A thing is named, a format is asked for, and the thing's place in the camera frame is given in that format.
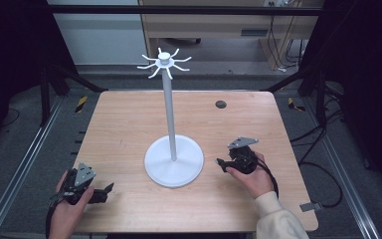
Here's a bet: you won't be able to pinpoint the metal floor rail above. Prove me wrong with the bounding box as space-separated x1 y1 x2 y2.
0 95 65 239
301 96 382 239

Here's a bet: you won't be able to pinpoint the dark curtain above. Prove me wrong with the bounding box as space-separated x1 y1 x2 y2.
0 0 79 157
306 0 382 203

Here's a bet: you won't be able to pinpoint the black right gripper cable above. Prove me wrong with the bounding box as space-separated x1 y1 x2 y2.
256 156 281 199

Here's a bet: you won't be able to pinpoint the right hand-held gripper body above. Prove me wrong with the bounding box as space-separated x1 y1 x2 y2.
225 135 260 175

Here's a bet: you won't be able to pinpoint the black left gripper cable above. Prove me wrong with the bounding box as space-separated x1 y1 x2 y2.
45 193 63 239

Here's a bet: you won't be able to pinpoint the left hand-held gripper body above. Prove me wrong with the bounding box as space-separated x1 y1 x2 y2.
57 161 109 206

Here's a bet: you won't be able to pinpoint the yellow black striped tape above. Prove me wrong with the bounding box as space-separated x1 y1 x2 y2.
286 97 306 113
75 95 90 115

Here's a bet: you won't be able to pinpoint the hanging black cables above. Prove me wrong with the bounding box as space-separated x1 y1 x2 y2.
268 15 307 74

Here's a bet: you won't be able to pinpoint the person's left hand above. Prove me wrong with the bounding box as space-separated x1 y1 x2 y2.
48 169 96 230

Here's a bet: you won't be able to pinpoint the black metal stand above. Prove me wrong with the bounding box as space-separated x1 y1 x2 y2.
39 63 109 127
264 65 330 129

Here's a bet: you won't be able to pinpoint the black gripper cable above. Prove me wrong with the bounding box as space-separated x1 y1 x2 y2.
45 193 63 239
256 156 281 199

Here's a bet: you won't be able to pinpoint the white cabinet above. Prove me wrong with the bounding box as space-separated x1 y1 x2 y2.
47 0 151 66

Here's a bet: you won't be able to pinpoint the black floor cable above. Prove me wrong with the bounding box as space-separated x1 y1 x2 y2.
288 106 345 209

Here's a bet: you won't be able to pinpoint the black horizontal bar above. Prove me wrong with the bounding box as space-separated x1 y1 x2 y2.
45 4 327 17

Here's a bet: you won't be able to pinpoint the grey clamp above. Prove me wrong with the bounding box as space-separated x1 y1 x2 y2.
298 201 324 213

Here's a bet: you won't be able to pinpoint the white stand with hooks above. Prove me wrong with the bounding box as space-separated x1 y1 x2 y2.
136 47 205 189

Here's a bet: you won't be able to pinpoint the person's right hand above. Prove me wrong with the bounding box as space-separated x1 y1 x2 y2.
226 150 276 200

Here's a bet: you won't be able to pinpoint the light wooden desk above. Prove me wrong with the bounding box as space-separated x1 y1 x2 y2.
138 0 326 72

